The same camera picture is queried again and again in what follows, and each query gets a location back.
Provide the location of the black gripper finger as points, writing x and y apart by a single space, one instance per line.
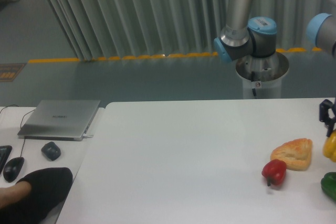
330 123

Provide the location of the yellow bell pepper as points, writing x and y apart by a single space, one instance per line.
330 147

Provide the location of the black sleeved forearm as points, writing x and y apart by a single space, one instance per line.
50 186

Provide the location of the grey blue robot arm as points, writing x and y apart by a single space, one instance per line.
252 42

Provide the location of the green bell pepper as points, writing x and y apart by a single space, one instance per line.
328 185

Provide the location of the red bell pepper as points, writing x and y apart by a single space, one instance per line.
274 172

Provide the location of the person's bare hand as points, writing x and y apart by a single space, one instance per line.
14 193

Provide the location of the golden puff pastry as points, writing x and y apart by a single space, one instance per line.
296 154

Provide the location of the white usb plug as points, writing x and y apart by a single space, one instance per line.
87 136

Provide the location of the grey pleated curtain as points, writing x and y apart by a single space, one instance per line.
122 28

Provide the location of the silver closed laptop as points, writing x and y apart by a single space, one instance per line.
66 120

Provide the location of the black earbuds case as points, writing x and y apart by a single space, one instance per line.
51 151

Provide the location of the black computer mouse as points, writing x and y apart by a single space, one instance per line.
12 169

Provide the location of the black keyboard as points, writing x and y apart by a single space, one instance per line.
4 155

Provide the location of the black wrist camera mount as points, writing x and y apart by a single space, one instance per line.
324 107

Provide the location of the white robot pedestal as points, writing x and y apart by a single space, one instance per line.
262 77

